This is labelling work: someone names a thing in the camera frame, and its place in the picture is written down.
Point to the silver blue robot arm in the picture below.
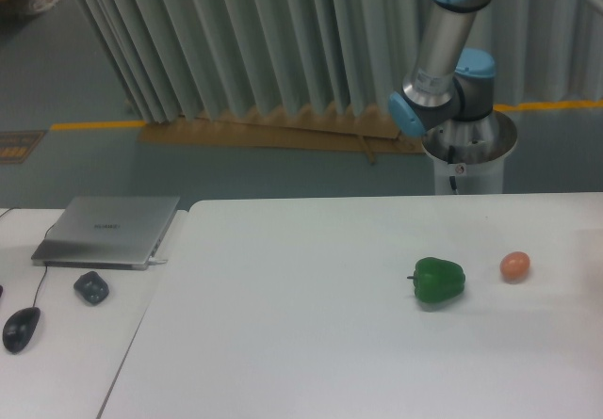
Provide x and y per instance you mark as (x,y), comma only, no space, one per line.
(476,52)

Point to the green bell pepper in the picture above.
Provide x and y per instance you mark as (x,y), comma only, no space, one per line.
(437,280)

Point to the white usb plug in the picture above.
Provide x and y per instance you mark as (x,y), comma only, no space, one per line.
(155,262)

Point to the pale green folding curtain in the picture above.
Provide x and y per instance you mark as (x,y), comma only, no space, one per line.
(206,57)

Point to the silver closed laptop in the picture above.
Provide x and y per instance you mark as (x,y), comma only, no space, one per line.
(107,232)

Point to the brown egg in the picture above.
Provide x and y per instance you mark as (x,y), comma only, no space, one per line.
(515,266)

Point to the black computer mouse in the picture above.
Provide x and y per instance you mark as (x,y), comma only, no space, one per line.
(19,329)

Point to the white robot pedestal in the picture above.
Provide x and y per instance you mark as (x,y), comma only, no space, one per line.
(460,178)

